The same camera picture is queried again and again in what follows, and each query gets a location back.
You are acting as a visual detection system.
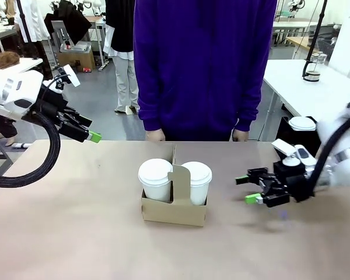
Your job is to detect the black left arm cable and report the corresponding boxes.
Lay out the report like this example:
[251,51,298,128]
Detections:
[0,112,61,187]

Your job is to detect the person's right forearm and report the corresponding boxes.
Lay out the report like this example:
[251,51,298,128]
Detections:
[136,69,166,132]

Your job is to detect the black wire basket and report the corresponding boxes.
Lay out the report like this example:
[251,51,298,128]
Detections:
[318,38,341,62]

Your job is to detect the white tray on box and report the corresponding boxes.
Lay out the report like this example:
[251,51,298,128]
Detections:
[60,41,93,53]

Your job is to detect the white table with brown fur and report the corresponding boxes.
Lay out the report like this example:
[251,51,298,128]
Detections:
[17,57,44,74]

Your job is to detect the person's left forearm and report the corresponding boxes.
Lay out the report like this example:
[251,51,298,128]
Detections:
[234,69,264,132]

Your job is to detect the glass french press pitcher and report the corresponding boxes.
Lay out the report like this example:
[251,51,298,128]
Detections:
[302,51,328,82]

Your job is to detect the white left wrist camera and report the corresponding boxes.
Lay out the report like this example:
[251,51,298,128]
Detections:
[54,65,80,94]

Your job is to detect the brown cardboard box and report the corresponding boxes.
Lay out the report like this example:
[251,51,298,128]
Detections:
[58,49,96,72]

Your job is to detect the large white table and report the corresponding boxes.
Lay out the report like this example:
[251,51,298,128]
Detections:
[262,59,350,123]

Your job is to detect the brown cardboard cup carrier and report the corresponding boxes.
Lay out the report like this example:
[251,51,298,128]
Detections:
[140,143,208,228]

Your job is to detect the person's right hand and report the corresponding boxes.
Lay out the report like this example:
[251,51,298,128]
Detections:
[145,129,166,143]

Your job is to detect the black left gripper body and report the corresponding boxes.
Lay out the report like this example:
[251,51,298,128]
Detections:
[31,93,76,134]

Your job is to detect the bystander in white trousers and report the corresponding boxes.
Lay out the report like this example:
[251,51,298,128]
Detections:
[103,0,141,114]

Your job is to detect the purple sweater torso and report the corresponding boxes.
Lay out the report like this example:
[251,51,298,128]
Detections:
[133,0,278,143]

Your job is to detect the person's left hand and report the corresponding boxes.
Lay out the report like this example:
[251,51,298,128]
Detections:
[232,129,250,143]

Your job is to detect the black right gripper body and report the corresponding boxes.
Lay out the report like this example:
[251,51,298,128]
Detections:
[264,163,316,208]

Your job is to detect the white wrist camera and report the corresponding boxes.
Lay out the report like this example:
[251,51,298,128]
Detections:
[54,65,80,94]
[271,139,299,167]

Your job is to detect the person's dark trousers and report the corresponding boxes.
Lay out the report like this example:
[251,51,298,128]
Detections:
[164,130,233,143]

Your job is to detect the brown furry pile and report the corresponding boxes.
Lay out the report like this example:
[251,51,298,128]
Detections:
[0,51,20,69]

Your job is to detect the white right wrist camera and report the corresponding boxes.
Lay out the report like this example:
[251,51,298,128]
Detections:
[271,139,299,167]

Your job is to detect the black stand pole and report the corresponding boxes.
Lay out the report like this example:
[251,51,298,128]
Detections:
[307,0,329,61]

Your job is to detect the bystander in white coat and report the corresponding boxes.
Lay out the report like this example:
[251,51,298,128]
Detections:
[14,0,52,79]

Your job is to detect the white lidded cup on side table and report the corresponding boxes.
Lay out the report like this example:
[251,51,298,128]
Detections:
[279,115,319,144]

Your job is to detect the white plastic cup lid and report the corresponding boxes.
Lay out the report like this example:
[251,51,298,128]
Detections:
[138,158,174,187]
[180,161,213,187]

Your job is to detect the black hanging cloth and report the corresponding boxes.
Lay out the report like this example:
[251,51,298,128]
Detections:
[43,0,93,45]

